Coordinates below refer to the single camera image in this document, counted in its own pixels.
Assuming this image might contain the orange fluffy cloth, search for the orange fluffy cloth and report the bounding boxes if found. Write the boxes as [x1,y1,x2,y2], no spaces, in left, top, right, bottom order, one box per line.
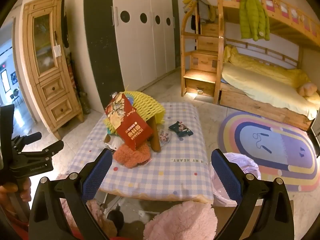
[113,143,151,168]

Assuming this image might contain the red snack bag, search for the red snack bag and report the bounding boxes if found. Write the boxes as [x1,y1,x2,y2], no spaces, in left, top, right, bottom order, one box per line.
[106,93,153,151]

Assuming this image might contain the dark green snack wrapper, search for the dark green snack wrapper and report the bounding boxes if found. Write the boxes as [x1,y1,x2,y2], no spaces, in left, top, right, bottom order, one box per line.
[169,121,194,138]

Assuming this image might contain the brown wooden block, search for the brown wooden block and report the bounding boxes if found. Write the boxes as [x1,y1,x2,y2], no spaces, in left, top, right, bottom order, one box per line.
[147,116,161,153]

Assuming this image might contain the clear cartoon toy package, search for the clear cartoon toy package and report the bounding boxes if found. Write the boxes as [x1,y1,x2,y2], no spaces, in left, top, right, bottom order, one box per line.
[158,129,172,147]

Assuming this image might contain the person's left hand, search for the person's left hand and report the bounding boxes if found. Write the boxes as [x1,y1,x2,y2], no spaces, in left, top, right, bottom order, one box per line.
[0,178,31,205]

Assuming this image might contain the rainbow oval rug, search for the rainbow oval rug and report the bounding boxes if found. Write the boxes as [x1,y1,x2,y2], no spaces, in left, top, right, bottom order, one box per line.
[218,112,319,192]

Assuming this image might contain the checkered cloth covered table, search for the checkered cloth covered table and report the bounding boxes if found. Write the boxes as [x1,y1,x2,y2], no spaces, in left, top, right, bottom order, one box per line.
[65,101,215,203]

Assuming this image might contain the pink plush toy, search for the pink plush toy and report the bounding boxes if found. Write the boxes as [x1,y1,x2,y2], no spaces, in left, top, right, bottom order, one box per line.
[297,82,317,98]

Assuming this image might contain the yellow blanket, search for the yellow blanket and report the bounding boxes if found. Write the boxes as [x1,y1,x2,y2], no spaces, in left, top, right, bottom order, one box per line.
[223,45,311,88]

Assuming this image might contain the wooden glass door cabinet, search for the wooden glass door cabinet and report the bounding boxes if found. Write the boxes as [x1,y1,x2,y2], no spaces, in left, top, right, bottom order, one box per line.
[22,0,84,139]

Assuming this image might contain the wooden bunk bed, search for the wooden bunk bed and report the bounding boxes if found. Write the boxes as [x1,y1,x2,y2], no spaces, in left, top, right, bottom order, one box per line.
[217,0,319,130]

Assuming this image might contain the wooden stair drawers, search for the wooden stair drawers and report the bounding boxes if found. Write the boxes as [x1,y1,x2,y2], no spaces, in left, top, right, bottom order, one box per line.
[180,3,225,104]

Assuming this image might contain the white wardrobe with round holes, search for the white wardrobe with round holes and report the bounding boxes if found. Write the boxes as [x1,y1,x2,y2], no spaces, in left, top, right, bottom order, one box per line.
[113,0,176,90]

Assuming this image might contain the green puffer jacket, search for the green puffer jacket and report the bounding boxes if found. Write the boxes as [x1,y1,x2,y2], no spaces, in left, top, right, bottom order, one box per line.
[239,0,270,42]

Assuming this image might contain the clothes pile on stairs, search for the clothes pile on stairs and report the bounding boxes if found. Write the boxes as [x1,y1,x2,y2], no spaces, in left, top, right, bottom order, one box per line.
[183,0,216,23]

